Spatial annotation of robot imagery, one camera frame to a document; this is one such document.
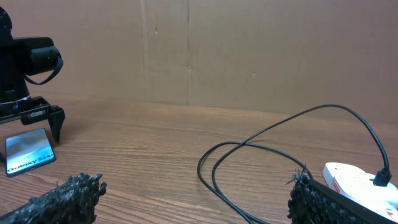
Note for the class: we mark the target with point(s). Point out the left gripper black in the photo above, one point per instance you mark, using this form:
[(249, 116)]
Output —
[(33, 110)]

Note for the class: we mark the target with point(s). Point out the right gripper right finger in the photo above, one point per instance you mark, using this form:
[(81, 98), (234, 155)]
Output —
[(313, 203)]

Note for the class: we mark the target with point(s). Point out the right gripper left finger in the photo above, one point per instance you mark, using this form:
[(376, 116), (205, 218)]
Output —
[(70, 203)]

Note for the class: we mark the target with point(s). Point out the Samsung Galaxy smartphone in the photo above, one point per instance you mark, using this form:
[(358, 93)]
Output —
[(28, 151)]

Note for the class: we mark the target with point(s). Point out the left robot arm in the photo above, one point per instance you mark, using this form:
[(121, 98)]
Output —
[(34, 60)]

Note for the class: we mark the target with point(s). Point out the white power strip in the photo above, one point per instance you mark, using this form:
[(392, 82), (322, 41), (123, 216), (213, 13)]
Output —
[(357, 185)]

